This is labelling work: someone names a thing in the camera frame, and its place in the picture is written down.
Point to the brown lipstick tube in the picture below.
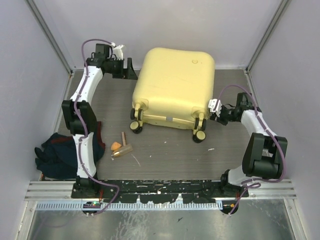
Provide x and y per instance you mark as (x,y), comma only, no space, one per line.
(124,140)

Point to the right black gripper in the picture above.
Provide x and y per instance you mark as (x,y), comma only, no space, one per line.
(214,117)

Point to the orange makeup sponge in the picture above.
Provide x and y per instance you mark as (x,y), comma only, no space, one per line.
(115,146)

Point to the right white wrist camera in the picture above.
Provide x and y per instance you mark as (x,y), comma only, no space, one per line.
(215,106)

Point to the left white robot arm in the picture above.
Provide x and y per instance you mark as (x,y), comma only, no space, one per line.
(79,117)

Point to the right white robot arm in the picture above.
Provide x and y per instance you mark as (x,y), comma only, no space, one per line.
(264,157)

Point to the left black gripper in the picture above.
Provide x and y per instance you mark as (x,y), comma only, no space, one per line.
(131,73)

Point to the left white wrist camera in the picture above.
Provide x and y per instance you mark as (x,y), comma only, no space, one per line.
(118,51)

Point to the amber perfume bottle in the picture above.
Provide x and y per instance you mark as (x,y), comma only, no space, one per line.
(122,151)

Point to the dark navy maroon garment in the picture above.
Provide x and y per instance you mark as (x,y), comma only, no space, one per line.
(57,157)

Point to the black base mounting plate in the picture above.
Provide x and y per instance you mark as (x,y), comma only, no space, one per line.
(159,191)

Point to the yellow hard-shell suitcase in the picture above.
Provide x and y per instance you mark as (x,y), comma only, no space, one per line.
(173,90)

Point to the grey slotted cable duct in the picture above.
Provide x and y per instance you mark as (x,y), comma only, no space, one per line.
(82,205)

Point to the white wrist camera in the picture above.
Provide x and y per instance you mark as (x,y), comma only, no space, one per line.
(215,106)
(118,51)

